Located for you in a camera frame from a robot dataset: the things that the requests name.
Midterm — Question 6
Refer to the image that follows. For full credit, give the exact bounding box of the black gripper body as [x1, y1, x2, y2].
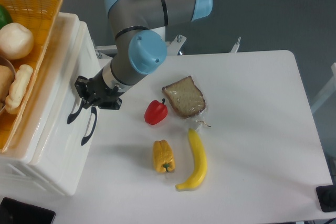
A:
[89, 73, 122, 110]

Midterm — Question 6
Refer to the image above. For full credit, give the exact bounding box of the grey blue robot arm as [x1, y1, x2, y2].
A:
[75, 0, 213, 110]

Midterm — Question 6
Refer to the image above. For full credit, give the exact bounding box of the white drawer cabinet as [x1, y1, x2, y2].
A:
[0, 12, 102, 196]

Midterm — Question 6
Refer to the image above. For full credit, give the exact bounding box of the pale peanut shaped bread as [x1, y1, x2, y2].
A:
[5, 65, 33, 114]

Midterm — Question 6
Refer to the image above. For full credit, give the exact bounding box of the red bell pepper toy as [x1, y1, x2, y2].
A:
[144, 98, 168, 125]

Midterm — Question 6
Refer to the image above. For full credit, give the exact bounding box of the brown bread roll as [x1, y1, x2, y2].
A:
[0, 65, 14, 103]

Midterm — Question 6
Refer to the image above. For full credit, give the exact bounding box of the round white bun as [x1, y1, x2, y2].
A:
[1, 23, 34, 60]

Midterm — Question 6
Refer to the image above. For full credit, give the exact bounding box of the orange plastic basket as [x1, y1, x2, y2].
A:
[1, 0, 63, 153]

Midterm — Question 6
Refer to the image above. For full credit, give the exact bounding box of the wrapped bread slice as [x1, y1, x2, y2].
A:
[161, 76, 211, 130]

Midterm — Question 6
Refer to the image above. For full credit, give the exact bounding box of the yellow bell pepper toy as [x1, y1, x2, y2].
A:
[152, 140, 175, 173]

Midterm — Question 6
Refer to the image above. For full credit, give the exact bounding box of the green pepper toy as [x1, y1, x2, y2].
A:
[0, 5, 13, 29]

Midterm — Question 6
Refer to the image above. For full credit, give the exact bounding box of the yellow banana toy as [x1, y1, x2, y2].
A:
[175, 129, 207, 191]

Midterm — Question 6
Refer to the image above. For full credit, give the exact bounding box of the black device bottom left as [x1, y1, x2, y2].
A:
[1, 197, 56, 224]

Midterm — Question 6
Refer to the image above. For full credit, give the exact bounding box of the black device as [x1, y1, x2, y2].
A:
[316, 185, 336, 212]
[1, 197, 56, 224]

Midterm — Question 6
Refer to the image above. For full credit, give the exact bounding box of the black device bottom right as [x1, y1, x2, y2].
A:
[316, 185, 336, 212]

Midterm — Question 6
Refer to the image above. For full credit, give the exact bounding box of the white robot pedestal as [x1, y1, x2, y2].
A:
[95, 27, 187, 59]

